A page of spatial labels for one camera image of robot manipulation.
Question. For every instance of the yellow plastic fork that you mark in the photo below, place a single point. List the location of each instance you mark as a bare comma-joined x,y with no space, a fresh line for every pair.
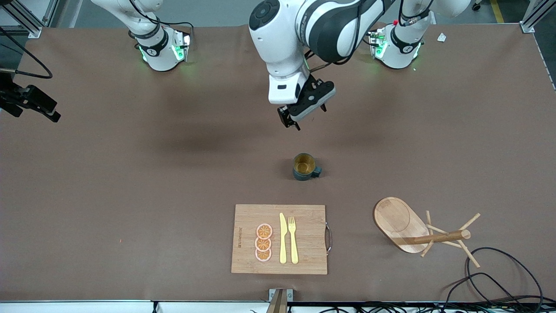
294,248

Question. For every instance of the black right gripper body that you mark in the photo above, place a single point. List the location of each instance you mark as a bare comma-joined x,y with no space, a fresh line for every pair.
21,97

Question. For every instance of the dark green mug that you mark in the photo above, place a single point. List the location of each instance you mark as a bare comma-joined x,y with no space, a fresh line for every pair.
304,164

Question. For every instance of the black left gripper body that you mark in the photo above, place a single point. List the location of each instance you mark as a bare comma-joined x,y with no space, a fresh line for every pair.
313,92

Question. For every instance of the yellow plastic knife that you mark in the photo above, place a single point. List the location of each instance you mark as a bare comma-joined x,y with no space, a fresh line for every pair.
282,243

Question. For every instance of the wooden mug rack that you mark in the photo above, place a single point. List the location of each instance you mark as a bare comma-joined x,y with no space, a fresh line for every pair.
397,219

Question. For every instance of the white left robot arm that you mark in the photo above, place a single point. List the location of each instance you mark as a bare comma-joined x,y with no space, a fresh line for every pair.
282,48

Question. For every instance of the green lit interface box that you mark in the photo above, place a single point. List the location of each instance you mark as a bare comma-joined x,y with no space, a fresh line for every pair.
180,48
378,45

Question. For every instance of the metal bracket with brown strip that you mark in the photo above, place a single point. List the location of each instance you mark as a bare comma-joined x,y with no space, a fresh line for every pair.
280,300

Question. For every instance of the orange slice toy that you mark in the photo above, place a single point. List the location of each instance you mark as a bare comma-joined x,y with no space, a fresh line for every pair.
263,255
263,244
264,231

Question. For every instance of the aluminium frame post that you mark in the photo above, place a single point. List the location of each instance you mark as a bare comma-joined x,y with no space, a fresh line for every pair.
532,17
34,31

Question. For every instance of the white paper scrap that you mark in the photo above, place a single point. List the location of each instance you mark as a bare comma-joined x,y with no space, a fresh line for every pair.
441,37

